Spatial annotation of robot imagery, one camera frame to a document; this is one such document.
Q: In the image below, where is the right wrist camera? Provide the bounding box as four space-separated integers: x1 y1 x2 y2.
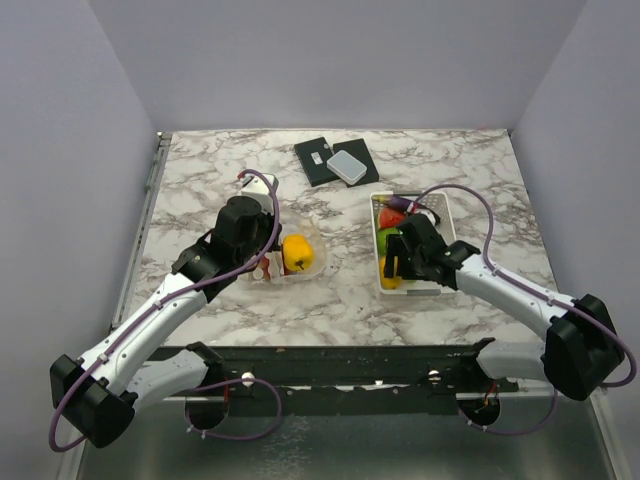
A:
413 208 441 227

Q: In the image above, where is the white grey small device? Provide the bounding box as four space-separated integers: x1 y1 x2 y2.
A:
326 150 367 186

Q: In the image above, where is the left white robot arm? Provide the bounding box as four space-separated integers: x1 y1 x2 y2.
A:
48 194 281 453

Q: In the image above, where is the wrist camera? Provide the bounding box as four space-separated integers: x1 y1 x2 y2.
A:
413 208 441 227
240 174 273 212

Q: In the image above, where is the yellow toy bell pepper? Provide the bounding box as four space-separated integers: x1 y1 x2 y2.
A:
281 234 315 272

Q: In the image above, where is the aluminium rail left edge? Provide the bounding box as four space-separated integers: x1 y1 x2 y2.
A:
109 132 173 330

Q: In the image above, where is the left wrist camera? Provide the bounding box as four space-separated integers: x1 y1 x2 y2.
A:
240 174 273 212

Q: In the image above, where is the red yellow toy fruit cluster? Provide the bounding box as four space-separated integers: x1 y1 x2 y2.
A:
250 251 285 281

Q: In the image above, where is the green toy citrus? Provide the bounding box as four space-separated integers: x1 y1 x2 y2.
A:
376 227 399 257

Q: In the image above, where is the black box with label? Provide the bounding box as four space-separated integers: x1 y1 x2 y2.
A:
294 137 339 187

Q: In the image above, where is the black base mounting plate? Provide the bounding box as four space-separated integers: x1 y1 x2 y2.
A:
187 341 520 417

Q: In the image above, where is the toy watermelon slice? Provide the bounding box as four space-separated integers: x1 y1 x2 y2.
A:
376 207 407 230

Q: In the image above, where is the white perforated plastic basket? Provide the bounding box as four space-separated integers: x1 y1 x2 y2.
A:
370 191 457 297

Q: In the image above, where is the purple toy eggplant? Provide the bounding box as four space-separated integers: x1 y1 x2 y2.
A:
379 195 418 213

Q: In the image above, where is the aluminium extrusion right front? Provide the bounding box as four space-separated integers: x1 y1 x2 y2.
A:
517 380 554 396

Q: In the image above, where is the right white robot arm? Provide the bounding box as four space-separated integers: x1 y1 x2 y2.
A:
381 214 625 401

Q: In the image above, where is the clear polka dot zip bag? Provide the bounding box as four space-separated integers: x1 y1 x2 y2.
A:
240 209 328 286

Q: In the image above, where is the black flat box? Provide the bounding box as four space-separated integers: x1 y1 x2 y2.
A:
327 139 380 188

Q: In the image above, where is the yellow toy lemon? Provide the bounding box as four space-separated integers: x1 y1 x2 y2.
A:
379 257 403 290

